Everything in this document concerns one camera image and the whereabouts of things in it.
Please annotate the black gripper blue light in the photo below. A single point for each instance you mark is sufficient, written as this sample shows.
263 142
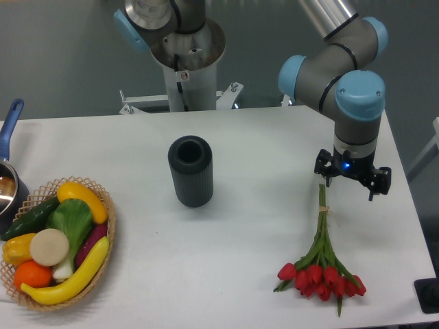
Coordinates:
376 180

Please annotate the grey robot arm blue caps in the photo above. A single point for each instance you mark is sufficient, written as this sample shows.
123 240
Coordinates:
335 83

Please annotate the red tulip bouquet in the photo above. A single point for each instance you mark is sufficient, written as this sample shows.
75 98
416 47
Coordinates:
319 272

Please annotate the black device at table edge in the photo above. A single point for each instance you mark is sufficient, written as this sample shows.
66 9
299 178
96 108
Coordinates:
427 294

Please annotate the dark grey ribbed vase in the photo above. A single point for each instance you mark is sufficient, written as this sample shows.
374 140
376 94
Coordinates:
190 161

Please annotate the purple sweet potato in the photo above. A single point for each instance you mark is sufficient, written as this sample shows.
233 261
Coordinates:
95 234

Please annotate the green leafy bok choy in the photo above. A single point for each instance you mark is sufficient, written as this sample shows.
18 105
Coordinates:
73 217

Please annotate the beige round disc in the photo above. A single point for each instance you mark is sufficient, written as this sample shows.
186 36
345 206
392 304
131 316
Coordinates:
49 247

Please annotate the green cucumber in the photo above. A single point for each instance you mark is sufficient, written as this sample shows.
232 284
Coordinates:
33 221

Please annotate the yellow banana-shaped squash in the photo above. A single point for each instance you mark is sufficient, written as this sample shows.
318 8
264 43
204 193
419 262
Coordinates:
73 286

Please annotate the orange fruit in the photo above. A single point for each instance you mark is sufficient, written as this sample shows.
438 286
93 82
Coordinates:
32 274

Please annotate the yellow bell pepper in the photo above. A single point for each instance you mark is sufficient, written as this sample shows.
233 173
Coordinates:
16 251

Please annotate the white frame at right edge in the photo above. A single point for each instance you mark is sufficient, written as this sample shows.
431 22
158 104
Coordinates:
425 156

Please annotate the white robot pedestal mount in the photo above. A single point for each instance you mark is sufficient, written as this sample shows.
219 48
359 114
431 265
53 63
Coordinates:
189 63

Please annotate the blue-handled saucepan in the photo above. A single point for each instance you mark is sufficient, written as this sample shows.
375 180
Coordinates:
13 190

